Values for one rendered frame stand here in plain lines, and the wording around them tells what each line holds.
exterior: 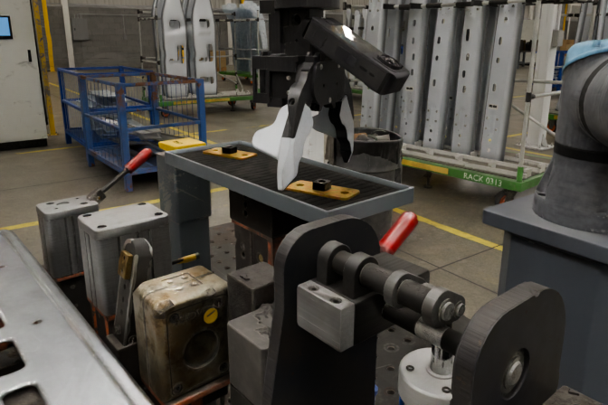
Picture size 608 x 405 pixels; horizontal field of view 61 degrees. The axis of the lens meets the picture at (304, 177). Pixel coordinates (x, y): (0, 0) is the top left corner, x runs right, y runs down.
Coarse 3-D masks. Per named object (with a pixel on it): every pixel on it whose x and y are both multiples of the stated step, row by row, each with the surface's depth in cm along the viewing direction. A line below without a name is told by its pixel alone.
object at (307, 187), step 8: (296, 184) 63; (304, 184) 62; (312, 184) 60; (320, 184) 60; (328, 184) 60; (304, 192) 60; (312, 192) 60; (320, 192) 60; (328, 192) 60; (336, 192) 60; (344, 192) 60; (352, 192) 60; (344, 200) 58
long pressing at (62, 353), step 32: (0, 256) 82; (32, 256) 81; (0, 288) 71; (32, 288) 71; (32, 320) 64; (64, 320) 64; (32, 352) 57; (64, 352) 57; (96, 352) 57; (0, 384) 52; (32, 384) 52; (64, 384) 52; (96, 384) 52; (128, 384) 51
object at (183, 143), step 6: (180, 138) 92; (186, 138) 92; (192, 138) 92; (162, 144) 88; (168, 144) 87; (174, 144) 87; (180, 144) 87; (186, 144) 87; (192, 144) 87; (198, 144) 88; (204, 144) 89; (168, 150) 87
